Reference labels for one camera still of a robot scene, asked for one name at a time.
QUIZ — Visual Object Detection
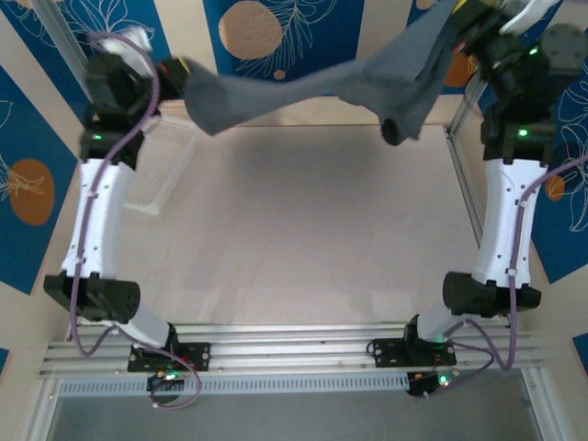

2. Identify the aluminium corner post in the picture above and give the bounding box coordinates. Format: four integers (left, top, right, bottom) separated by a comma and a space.
447, 68, 488, 139
32, 0, 100, 93

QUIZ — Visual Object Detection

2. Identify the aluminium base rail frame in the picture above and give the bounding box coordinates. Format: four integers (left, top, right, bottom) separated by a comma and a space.
39, 321, 546, 379

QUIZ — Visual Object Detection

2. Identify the purple cable loop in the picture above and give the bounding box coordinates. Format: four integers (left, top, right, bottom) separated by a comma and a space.
150, 362, 202, 411

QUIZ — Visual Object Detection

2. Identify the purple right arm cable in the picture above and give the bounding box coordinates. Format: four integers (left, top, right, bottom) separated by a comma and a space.
422, 155, 588, 401

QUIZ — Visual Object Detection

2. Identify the grey slotted cable duct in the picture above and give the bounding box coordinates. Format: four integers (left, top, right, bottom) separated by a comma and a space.
58, 370, 411, 397

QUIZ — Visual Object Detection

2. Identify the white plastic mesh basket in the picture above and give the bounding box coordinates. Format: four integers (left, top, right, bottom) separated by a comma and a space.
122, 98, 199, 216

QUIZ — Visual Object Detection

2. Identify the grey t-shirt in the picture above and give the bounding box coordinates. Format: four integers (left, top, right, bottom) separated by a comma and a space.
182, 0, 488, 148

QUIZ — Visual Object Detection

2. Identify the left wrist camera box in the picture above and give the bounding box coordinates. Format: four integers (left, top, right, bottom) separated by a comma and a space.
98, 27, 156, 77

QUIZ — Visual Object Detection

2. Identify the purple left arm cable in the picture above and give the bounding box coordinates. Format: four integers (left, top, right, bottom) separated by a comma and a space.
67, 30, 162, 358

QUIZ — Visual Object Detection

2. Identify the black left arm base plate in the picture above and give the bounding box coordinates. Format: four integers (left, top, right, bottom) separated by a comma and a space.
127, 342, 212, 373

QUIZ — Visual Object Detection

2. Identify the aluminium frame bar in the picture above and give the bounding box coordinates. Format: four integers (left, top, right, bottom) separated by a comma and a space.
521, 367, 564, 441
25, 379, 61, 441

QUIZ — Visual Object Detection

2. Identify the aluminium table side rail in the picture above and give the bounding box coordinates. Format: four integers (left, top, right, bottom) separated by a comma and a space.
444, 128, 489, 240

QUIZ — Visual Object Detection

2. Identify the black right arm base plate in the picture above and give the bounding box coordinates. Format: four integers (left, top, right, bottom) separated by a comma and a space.
370, 337, 458, 368

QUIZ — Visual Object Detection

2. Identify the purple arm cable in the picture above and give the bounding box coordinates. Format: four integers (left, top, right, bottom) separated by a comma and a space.
422, 155, 588, 401
67, 30, 162, 358

